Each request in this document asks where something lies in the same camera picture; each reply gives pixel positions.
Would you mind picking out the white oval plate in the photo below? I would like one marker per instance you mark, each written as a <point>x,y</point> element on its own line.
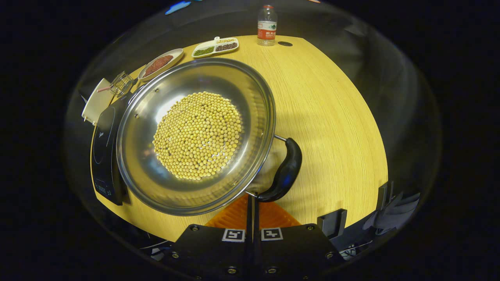
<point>172,54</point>

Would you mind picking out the black induction cooktop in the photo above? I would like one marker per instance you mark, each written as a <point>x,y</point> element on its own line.
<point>102,156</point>

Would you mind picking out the pink stick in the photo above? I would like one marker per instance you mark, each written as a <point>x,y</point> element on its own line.
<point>104,89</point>

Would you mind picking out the red meat pieces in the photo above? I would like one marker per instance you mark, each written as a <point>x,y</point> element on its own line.
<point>158,65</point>

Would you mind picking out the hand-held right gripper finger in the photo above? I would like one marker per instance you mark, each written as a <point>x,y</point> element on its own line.
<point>249,218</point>
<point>256,218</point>

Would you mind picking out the white toaster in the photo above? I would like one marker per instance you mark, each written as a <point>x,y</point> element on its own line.
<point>95,103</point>

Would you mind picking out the white divided bean dish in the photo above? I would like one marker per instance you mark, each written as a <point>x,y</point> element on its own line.
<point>216,47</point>

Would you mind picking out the pile of yellow soybeans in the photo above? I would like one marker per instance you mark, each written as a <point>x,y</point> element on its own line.
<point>197,136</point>

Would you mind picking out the clear water bottle red label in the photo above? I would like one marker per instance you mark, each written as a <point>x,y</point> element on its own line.
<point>267,29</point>

